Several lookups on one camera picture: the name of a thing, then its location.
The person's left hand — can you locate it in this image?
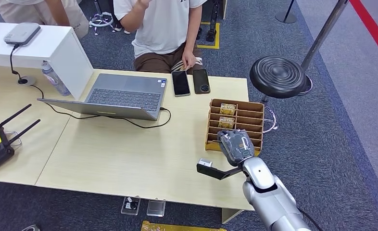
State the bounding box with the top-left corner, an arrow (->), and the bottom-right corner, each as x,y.
181,49 -> 197,71

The person's right hand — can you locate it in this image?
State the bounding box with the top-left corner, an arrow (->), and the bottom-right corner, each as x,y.
135,0 -> 153,10

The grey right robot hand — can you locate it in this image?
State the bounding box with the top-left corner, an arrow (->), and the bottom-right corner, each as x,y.
217,129 -> 255,167

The golden hotel card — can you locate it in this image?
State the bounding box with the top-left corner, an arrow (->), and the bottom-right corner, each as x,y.
218,117 -> 235,130
220,103 -> 237,116

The person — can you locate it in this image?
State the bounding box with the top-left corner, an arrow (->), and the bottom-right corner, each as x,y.
0,0 -> 89,39
112,0 -> 209,76

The wooden slotted card holder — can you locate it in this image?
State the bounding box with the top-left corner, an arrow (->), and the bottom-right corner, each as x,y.
205,98 -> 265,157

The black glossy smartphone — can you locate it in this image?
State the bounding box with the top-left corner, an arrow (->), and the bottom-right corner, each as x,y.
171,70 -> 191,98

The black and white humanoid robot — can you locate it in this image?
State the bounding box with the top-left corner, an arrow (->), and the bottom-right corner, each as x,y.
195,0 -> 221,43

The yellow floor tape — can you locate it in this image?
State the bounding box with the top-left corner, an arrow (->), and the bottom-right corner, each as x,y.
197,22 -> 221,50

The wooden table leg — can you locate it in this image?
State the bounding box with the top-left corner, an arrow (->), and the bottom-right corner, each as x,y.
221,208 -> 244,224

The grey laptop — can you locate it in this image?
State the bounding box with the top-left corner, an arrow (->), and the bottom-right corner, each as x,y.
37,73 -> 168,122

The black round stool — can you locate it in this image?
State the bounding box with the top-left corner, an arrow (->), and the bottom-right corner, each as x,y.
249,55 -> 308,135

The white desk riser box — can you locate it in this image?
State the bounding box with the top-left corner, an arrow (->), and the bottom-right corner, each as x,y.
0,21 -> 94,101

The golden sheet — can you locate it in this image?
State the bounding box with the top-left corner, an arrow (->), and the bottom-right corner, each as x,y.
140,220 -> 228,231

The grey stanchion pole with base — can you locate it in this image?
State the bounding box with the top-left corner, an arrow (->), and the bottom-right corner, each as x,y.
275,0 -> 298,24
296,0 -> 350,96

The clear plastic water bottle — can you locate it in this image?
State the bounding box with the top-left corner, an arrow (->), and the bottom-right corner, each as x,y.
41,61 -> 72,97

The grey flat electronic device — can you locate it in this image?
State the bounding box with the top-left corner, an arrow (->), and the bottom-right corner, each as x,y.
3,22 -> 41,46

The red barrier belt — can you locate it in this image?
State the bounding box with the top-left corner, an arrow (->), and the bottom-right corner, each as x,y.
349,0 -> 378,67

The dark smartphone with camera ring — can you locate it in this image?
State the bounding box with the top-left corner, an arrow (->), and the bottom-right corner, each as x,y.
192,68 -> 211,95

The black camera bracket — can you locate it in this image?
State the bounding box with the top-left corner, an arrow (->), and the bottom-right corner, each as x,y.
196,163 -> 243,181

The black laptop cable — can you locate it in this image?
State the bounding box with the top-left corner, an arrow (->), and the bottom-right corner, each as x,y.
28,83 -> 172,130

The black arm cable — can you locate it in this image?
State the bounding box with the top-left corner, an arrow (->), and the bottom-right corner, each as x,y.
297,207 -> 324,231

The round desk cable grommet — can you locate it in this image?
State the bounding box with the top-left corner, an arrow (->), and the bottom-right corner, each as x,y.
17,76 -> 37,86

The black device cable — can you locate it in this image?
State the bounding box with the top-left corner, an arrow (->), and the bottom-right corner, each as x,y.
9,44 -> 29,84

